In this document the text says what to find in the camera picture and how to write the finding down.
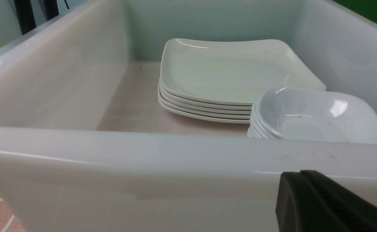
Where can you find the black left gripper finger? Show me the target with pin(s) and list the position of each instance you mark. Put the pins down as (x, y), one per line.
(309, 201)

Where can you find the stacked white bowls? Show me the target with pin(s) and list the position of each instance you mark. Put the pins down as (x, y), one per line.
(300, 114)

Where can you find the stacked white square plates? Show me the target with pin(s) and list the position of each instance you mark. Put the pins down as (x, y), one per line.
(219, 81)

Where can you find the green cloth backdrop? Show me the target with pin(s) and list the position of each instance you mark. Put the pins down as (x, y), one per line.
(365, 8)

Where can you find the large white plastic tub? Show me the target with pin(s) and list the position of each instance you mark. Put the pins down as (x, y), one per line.
(85, 145)

